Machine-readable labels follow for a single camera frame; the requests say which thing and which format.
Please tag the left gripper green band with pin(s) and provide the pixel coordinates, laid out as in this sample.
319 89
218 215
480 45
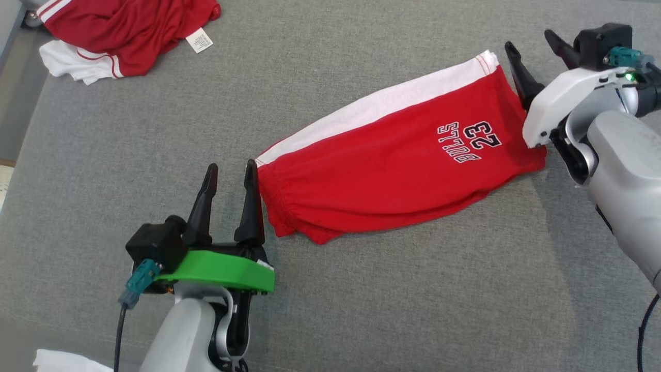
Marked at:
222 268

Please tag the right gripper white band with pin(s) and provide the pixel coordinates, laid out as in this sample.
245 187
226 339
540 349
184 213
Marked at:
563 95

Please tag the red shorts with white stripe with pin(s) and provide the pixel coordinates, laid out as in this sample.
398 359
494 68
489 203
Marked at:
382 165

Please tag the red jersey with white sleeves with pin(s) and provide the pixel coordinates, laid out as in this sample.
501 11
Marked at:
124 31

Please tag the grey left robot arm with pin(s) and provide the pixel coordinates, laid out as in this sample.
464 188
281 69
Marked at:
181 336

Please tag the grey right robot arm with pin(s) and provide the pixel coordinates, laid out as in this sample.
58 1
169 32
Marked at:
630 170

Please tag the grey fabric sofa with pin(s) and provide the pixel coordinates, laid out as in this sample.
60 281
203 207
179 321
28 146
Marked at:
361 310

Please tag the white crumpled sheet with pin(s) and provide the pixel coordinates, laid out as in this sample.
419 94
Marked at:
67 361

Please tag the white perforated floor mat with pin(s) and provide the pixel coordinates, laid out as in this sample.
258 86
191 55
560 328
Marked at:
5 186

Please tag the black cart wheel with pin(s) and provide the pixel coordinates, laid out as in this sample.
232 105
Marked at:
32 19

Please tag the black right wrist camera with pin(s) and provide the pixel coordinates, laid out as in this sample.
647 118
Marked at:
599 44

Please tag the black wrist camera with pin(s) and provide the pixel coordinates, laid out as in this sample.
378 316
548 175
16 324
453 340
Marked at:
155 243
599 44

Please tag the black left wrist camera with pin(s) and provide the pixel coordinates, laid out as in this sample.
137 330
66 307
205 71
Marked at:
155 243

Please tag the teal right camera connector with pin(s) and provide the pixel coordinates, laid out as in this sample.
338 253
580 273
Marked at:
622 56

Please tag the teal camera connector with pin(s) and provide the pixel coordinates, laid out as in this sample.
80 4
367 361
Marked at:
138 281
622 56

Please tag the teal left camera connector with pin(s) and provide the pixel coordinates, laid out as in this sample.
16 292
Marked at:
138 281

